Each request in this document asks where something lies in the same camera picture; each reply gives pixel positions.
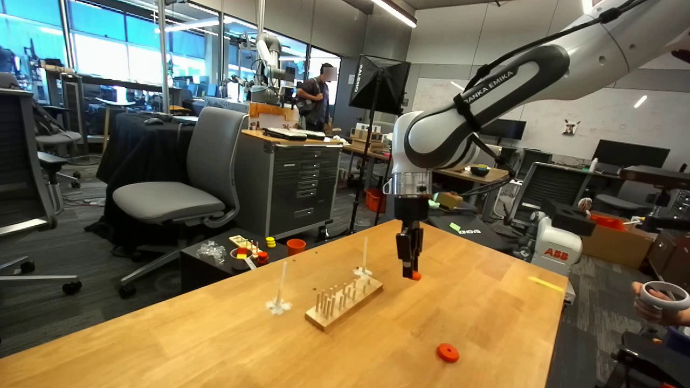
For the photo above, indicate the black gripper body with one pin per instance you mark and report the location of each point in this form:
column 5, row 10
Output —
column 412, row 211

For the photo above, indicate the black softbox light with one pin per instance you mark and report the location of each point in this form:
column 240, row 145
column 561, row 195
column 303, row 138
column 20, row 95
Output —
column 385, row 86

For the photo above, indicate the bystander hand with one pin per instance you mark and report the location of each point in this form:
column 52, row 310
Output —
column 680, row 315

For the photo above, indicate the standing person in dark shirt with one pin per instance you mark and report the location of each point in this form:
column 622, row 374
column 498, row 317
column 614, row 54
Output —
column 315, row 97

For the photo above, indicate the white ABB robot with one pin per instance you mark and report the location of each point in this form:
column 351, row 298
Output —
column 556, row 252

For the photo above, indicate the ceiling light strip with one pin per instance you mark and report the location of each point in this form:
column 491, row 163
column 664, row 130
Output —
column 394, row 14

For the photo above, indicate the white tape roll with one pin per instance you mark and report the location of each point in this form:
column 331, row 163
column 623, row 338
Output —
column 648, row 298

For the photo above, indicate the stack of trays and papers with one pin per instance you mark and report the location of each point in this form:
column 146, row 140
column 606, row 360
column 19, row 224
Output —
column 294, row 131

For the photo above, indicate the wooden box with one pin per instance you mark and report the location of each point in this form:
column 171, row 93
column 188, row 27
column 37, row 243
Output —
column 273, row 115

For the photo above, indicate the yellow cube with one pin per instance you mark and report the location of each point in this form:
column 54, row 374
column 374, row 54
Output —
column 270, row 241

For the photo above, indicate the yellow tape strip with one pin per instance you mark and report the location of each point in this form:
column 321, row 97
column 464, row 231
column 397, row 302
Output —
column 546, row 282

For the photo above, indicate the orange bucket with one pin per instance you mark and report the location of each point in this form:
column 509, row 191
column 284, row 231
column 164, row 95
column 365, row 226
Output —
column 374, row 200

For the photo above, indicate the flat patterned box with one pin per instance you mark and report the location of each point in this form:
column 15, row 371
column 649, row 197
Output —
column 245, row 243

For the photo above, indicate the gray drawer cabinet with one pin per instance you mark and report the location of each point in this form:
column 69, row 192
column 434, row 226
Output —
column 288, row 185

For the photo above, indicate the black device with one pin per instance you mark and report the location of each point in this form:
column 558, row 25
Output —
column 648, row 362

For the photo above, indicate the black light stand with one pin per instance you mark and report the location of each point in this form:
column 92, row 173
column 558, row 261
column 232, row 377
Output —
column 372, row 143

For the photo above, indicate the clear plastic bag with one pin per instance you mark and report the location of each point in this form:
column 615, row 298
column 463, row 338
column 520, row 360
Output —
column 211, row 251

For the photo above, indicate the cardboard box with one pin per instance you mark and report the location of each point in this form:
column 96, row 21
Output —
column 617, row 249

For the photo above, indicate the dark office chair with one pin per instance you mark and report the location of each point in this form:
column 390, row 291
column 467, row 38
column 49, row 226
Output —
column 19, row 157

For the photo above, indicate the orange bowl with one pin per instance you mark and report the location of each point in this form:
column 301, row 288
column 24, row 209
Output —
column 296, row 247

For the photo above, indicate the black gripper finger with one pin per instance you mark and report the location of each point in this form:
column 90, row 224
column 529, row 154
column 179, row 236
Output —
column 416, row 249
column 405, row 251

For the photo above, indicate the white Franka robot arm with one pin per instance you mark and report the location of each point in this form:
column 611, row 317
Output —
column 504, row 86

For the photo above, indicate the black monitor screen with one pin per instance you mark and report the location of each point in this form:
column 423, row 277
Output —
column 553, row 185
column 630, row 154

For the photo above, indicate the black low cart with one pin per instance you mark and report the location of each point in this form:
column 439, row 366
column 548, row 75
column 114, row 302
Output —
column 217, row 273

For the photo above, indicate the clear peg stand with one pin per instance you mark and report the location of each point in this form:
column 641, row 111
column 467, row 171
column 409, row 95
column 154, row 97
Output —
column 364, row 273
column 278, row 307

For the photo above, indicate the gray office chair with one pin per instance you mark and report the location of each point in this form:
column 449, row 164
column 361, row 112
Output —
column 217, row 151

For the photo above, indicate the red toy piece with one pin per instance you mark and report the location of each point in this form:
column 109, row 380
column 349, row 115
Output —
column 262, row 257

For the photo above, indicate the wooden rack with metal pins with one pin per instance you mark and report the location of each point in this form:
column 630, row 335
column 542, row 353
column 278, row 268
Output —
column 345, row 304

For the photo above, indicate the red object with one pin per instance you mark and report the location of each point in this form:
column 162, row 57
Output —
column 608, row 222

